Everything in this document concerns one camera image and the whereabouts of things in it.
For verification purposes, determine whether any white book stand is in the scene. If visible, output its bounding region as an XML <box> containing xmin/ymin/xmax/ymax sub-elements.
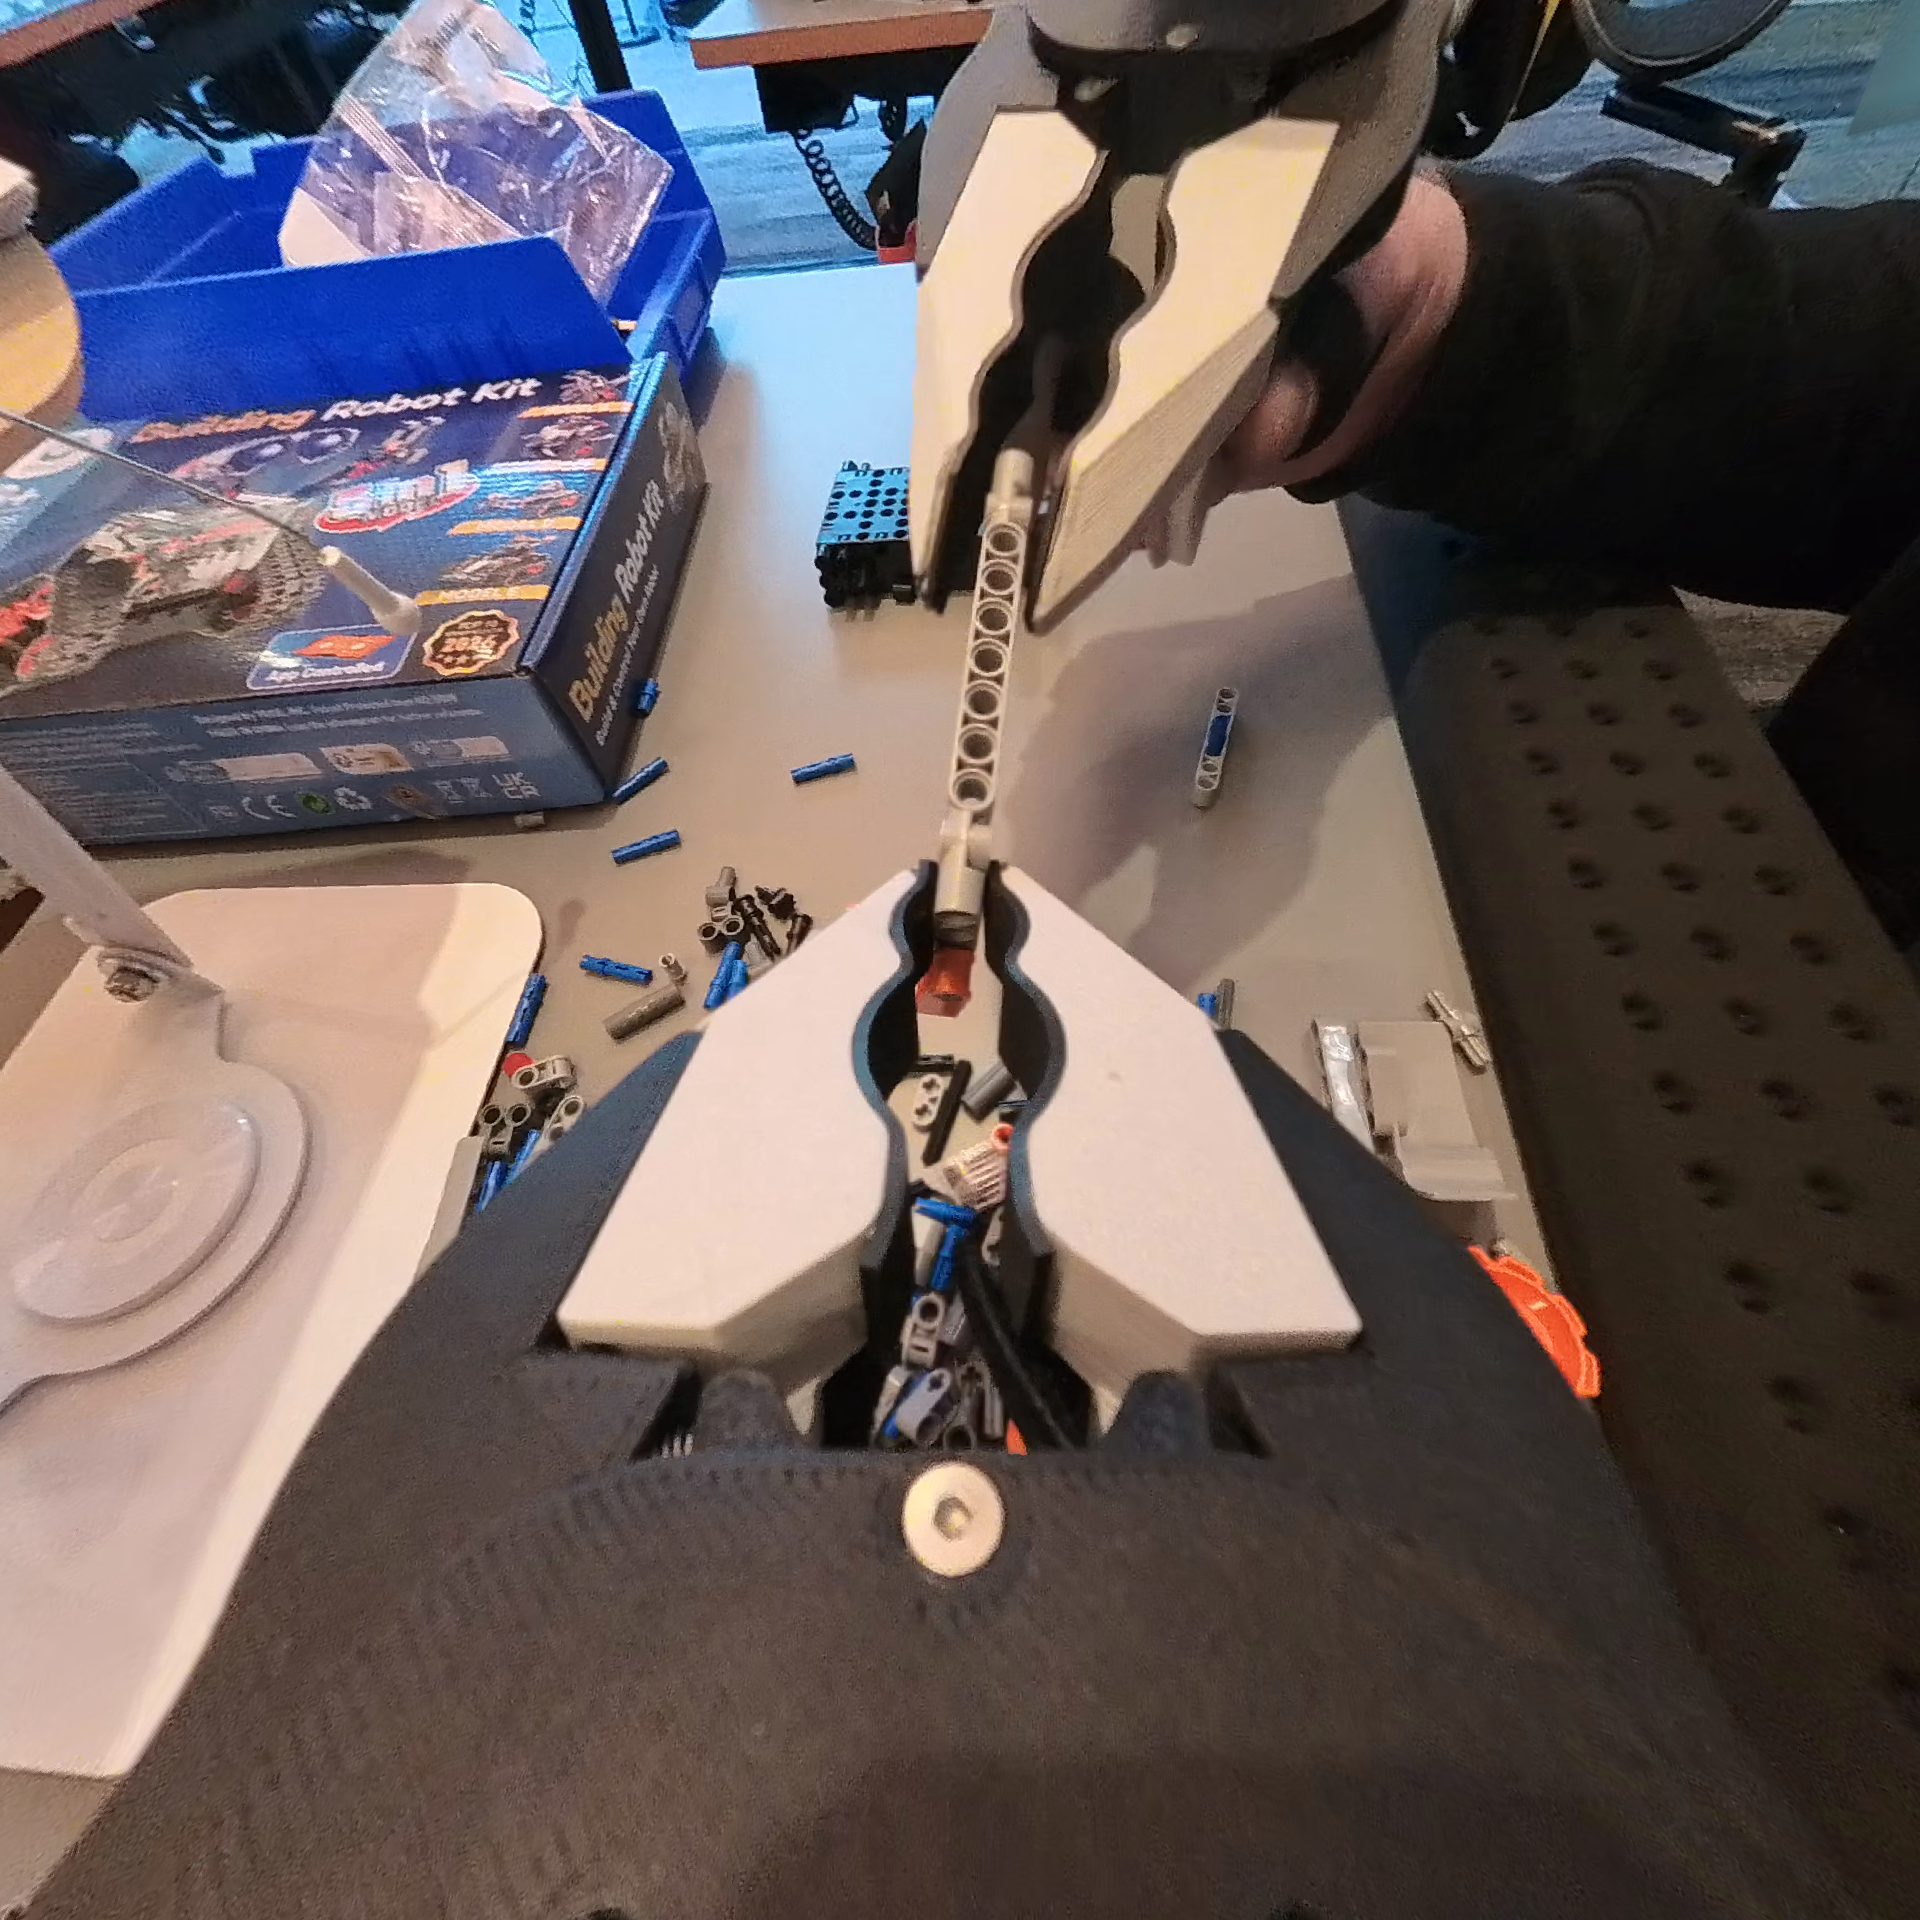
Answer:
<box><xmin>0</xmin><ymin>150</ymin><xmax>545</xmax><ymax>1778</ymax></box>

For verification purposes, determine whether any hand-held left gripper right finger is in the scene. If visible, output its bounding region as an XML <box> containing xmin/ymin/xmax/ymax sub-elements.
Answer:
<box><xmin>983</xmin><ymin>866</ymin><xmax>1365</xmax><ymax>1449</ymax></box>

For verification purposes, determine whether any clear plastic bag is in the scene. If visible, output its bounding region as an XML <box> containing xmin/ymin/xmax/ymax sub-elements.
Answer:
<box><xmin>282</xmin><ymin>0</ymin><xmax>674</xmax><ymax>302</ymax></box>

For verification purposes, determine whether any person's right hand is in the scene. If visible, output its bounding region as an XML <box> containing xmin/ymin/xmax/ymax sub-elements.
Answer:
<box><xmin>1201</xmin><ymin>164</ymin><xmax>1473</xmax><ymax>505</ymax></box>

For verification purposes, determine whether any orange gear wheel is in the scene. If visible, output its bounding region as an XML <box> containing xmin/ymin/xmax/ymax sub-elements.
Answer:
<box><xmin>1469</xmin><ymin>1245</ymin><xmax>1605</xmax><ymax>1403</ymax></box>

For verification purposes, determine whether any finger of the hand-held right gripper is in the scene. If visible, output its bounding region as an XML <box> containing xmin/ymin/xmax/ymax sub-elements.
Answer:
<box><xmin>1027</xmin><ymin>117</ymin><xmax>1344</xmax><ymax>633</ymax></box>
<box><xmin>913</xmin><ymin>107</ymin><xmax>1113</xmax><ymax>609</ymax></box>

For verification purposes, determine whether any black coiled cable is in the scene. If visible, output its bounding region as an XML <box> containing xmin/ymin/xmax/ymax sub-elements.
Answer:
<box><xmin>796</xmin><ymin>118</ymin><xmax>880</xmax><ymax>249</ymax></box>

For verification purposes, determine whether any person's right forearm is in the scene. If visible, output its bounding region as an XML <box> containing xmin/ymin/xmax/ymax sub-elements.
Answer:
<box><xmin>1306</xmin><ymin>157</ymin><xmax>1920</xmax><ymax>618</ymax></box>

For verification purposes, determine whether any light grey beam frame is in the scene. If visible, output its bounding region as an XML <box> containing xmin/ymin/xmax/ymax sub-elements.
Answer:
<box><xmin>932</xmin><ymin>447</ymin><xmax>1040</xmax><ymax>922</ymax></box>

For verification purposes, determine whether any blue robot kit box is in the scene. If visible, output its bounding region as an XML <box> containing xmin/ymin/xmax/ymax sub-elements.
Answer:
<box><xmin>0</xmin><ymin>351</ymin><xmax>711</xmax><ymax>849</ymax></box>

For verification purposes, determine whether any black perforated block assembly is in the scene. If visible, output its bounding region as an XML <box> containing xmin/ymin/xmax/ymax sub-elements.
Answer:
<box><xmin>815</xmin><ymin>461</ymin><xmax>922</xmax><ymax>615</ymax></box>

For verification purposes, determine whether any pile of small building pieces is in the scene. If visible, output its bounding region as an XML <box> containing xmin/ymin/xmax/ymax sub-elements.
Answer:
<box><xmin>458</xmin><ymin>1047</ymin><xmax>1037</xmax><ymax>1453</ymax></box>

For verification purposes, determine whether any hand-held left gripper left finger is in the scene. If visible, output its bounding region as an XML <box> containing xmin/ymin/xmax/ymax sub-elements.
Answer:
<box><xmin>555</xmin><ymin>866</ymin><xmax>935</xmax><ymax>1449</ymax></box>

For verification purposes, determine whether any grey curved panel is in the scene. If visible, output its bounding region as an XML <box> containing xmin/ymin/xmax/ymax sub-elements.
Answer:
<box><xmin>1359</xmin><ymin>1019</ymin><xmax>1517</xmax><ymax>1202</ymax></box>

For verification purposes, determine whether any black perforated edge pad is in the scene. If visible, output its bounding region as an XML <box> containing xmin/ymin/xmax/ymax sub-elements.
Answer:
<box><xmin>1402</xmin><ymin>593</ymin><xmax>1920</xmax><ymax>1920</ymax></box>

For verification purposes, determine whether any blue plastic bin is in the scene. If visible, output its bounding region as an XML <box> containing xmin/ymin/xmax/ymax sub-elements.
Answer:
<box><xmin>53</xmin><ymin>89</ymin><xmax>725</xmax><ymax>422</ymax></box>

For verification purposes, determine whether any wooden edged desk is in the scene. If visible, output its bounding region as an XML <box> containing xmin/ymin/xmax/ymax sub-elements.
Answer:
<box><xmin>690</xmin><ymin>0</ymin><xmax>1000</xmax><ymax>69</ymax></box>

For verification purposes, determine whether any grey long flat bar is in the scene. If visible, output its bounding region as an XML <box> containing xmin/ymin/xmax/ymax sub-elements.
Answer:
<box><xmin>1313</xmin><ymin>1018</ymin><xmax>1375</xmax><ymax>1150</ymax></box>

